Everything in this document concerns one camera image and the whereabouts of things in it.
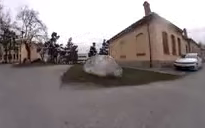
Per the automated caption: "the large pale boulder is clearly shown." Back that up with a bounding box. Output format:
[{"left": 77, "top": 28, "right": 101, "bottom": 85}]
[{"left": 82, "top": 54, "right": 124, "bottom": 79}]

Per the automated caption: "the grass patch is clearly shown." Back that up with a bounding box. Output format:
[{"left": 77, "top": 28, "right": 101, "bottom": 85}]
[{"left": 61, "top": 63, "right": 182, "bottom": 88}]

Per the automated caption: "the group of dark evergreen trees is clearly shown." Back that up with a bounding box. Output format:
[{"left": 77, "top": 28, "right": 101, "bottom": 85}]
[{"left": 39, "top": 31, "right": 110, "bottom": 65}]

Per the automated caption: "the long yellow brick building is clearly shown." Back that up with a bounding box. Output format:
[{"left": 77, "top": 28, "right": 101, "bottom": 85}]
[{"left": 107, "top": 1, "right": 202, "bottom": 69}]

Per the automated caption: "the grey asphalt road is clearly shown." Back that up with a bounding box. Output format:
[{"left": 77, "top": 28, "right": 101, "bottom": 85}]
[{"left": 0, "top": 60, "right": 205, "bottom": 128}]

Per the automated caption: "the yellow building behind trees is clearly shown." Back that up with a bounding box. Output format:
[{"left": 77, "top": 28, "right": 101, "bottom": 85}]
[{"left": 0, "top": 39, "right": 44, "bottom": 64}]

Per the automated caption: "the bare tree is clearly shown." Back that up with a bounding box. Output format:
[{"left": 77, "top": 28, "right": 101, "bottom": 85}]
[{"left": 12, "top": 5, "right": 48, "bottom": 64}]

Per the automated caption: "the white car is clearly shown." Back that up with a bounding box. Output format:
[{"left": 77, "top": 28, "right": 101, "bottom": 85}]
[{"left": 173, "top": 52, "right": 204, "bottom": 72}]

